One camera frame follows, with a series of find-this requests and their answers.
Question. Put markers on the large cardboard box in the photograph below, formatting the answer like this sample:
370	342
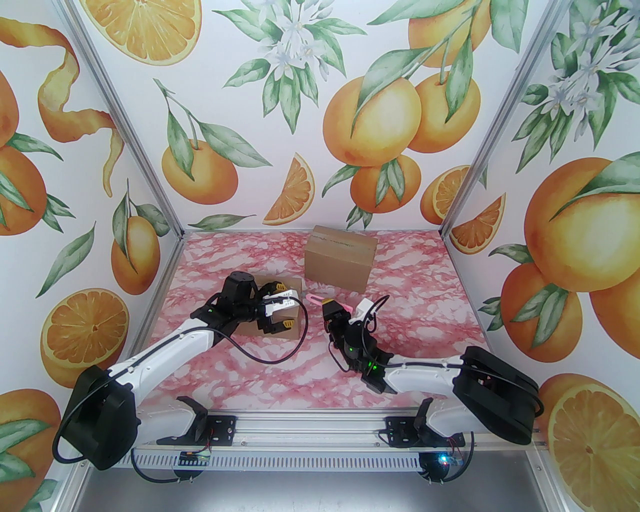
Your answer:
296	325

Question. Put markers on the pink utility knife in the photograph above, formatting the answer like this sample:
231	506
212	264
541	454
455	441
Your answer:
316	298

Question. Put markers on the small taped cardboard box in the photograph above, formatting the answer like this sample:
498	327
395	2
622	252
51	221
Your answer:
340	265

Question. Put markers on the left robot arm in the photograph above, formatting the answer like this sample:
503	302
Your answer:
165	350

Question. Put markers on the right small circuit board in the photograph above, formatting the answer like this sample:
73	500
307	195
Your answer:
450	460

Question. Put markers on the small circuit board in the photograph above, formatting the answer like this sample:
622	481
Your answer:
450	460
195	459

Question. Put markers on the left small circuit board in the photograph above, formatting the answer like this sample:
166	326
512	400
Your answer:
195	459

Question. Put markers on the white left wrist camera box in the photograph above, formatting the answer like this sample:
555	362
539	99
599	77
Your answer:
280	305

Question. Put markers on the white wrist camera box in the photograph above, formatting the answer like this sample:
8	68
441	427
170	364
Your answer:
362	310
280	305

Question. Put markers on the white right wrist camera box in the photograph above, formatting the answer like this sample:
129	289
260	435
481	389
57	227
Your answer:
362	310

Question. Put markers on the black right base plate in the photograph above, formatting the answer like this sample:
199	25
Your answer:
400	432

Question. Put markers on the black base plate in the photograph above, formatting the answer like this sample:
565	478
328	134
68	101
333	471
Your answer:
400	432
225	430

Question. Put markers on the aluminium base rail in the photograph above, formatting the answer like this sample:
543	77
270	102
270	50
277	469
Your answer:
310	430

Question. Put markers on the aluminium back frame bar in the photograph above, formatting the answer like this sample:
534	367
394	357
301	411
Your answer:
410	230

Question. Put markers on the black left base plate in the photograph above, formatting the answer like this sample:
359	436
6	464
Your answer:
225	430

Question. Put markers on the aluminium left frame post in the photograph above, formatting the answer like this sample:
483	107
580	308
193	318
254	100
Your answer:
121	115

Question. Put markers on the aluminium frame post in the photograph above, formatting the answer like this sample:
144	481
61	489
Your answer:
505	115
121	115

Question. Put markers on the aluminium right frame post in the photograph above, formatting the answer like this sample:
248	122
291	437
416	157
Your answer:
505	115

